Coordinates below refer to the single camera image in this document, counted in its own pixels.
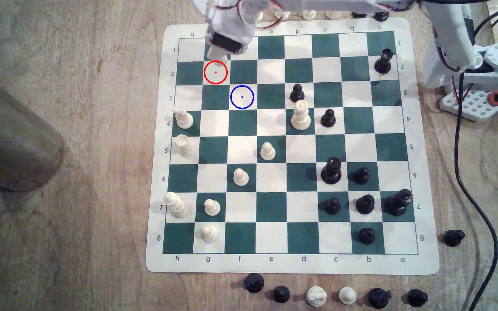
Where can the white pawn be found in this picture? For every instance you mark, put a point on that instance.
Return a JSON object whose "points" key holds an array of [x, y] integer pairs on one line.
{"points": [[241, 178], [212, 208], [218, 59], [268, 152], [347, 296], [309, 15], [209, 234]]}

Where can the white queen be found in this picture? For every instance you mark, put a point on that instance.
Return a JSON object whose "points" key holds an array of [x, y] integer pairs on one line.
{"points": [[301, 117]]}

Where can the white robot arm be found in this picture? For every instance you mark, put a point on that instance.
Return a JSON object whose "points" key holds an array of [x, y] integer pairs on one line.
{"points": [[452, 43]]}

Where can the black rook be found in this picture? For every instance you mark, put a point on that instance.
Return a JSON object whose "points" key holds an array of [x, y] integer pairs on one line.
{"points": [[383, 64]]}

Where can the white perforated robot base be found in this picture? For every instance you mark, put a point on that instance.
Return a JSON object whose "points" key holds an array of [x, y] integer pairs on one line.
{"points": [[469, 106]]}

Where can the white rook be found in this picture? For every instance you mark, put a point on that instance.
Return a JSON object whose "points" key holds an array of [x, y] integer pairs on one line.
{"points": [[333, 15], [185, 147]]}

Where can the black pawn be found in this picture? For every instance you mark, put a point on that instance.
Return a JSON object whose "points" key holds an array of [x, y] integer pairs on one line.
{"points": [[365, 204], [328, 119], [417, 298], [253, 283], [453, 238], [361, 176], [282, 294], [297, 94], [332, 206], [366, 236]]}

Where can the green white chess board mat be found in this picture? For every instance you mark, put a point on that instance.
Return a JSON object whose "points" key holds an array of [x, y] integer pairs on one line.
{"points": [[270, 207]]}

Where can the black knight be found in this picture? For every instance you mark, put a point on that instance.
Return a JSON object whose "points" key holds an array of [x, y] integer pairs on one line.
{"points": [[378, 298]]}

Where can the white knight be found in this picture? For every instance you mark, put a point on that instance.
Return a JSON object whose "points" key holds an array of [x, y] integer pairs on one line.
{"points": [[316, 296], [183, 119]]}

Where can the white bishop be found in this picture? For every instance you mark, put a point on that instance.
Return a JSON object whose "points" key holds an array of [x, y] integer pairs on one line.
{"points": [[260, 17], [177, 206], [282, 15]]}

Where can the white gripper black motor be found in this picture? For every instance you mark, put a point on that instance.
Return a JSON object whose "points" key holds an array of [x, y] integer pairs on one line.
{"points": [[226, 43]]}

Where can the black queen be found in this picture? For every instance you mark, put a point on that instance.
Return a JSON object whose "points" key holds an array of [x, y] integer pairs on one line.
{"points": [[331, 172]]}

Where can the black king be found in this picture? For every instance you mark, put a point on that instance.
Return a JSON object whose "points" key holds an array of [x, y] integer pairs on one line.
{"points": [[397, 204]]}

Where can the grey metal cylinder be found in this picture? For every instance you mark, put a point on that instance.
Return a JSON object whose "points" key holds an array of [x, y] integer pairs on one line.
{"points": [[11, 138]]}

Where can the black bishop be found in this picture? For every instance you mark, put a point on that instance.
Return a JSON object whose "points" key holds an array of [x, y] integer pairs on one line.
{"points": [[360, 15], [381, 17]]}

